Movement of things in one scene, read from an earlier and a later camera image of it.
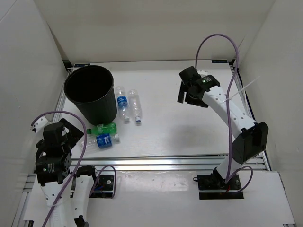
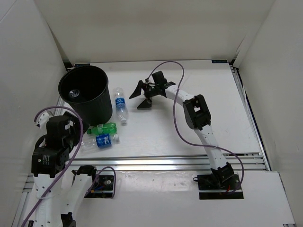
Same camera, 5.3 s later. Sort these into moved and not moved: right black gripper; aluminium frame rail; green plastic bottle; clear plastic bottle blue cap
Moved: right black gripper; clear plastic bottle blue cap
Not moved: aluminium frame rail; green plastic bottle
